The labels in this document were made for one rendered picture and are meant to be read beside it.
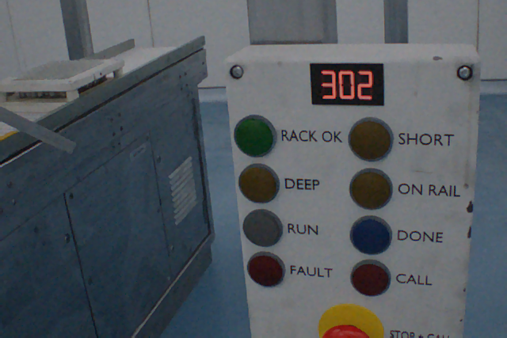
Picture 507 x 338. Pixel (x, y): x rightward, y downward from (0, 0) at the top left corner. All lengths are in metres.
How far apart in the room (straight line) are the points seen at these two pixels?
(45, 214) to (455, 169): 1.08
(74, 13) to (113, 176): 0.55
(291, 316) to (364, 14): 3.82
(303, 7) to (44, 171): 0.90
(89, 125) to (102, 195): 0.23
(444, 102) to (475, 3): 3.92
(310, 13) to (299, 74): 0.07
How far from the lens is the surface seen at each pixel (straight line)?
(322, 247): 0.44
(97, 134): 1.42
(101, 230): 1.55
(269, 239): 0.44
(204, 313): 2.03
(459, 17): 4.30
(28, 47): 4.96
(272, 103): 0.40
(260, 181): 0.42
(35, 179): 1.24
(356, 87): 0.38
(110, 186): 1.58
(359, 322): 0.47
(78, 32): 1.88
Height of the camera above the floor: 1.18
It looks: 20 degrees down
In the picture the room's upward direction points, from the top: 5 degrees counter-clockwise
